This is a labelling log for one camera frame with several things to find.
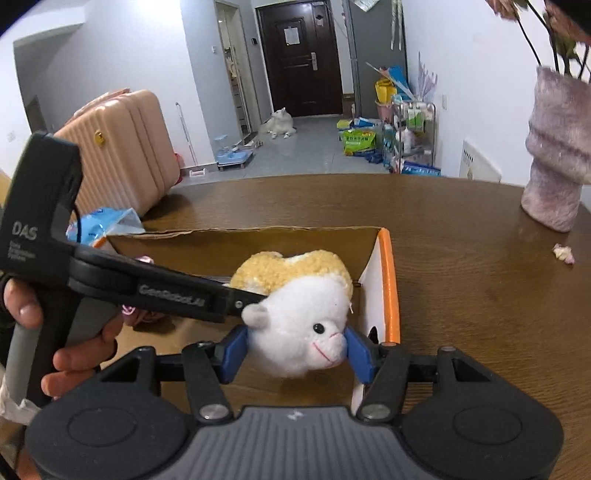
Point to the white and yellow plush sheep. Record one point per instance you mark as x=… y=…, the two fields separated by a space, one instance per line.
x=295 y=323

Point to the yellow container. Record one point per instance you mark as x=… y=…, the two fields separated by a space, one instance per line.
x=385 y=91

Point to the green bag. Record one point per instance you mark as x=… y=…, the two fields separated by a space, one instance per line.
x=359 y=143

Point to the pink ribbed suitcase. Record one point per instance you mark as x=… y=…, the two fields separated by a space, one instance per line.
x=124 y=147

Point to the blue tissue packet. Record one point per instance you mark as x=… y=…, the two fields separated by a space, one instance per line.
x=106 y=221

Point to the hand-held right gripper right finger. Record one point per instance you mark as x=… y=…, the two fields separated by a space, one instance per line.
x=359 y=356

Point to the dark brown door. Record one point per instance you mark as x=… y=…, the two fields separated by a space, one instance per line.
x=300 y=74

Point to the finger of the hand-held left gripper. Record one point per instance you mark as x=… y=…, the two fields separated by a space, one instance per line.
x=184 y=291

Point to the bunch of dried pink roses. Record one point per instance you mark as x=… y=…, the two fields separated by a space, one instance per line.
x=561 y=23

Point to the blue pet feeder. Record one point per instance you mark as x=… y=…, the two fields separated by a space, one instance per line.
x=231 y=158

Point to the grey refrigerator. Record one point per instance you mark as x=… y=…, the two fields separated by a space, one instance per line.
x=374 y=46

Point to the blue floor packet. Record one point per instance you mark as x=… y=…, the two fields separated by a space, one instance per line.
x=420 y=169

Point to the white door notice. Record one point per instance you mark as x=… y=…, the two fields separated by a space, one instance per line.
x=290 y=36

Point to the purple wrapping paper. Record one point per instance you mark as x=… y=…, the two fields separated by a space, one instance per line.
x=427 y=78

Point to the pale pink ribbed vase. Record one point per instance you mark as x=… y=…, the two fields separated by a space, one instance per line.
x=554 y=152

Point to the clear hanging pouch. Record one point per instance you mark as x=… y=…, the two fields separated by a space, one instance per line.
x=367 y=4

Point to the hanging umbrella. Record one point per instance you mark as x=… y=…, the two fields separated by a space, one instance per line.
x=396 y=23

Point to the fallen pink petal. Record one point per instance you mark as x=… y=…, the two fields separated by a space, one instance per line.
x=563 y=253

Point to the cardboard box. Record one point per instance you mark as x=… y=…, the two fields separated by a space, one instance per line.
x=184 y=251

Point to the person's left hand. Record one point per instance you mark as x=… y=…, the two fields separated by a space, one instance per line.
x=78 y=357

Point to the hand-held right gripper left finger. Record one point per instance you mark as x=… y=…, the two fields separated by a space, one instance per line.
x=233 y=353

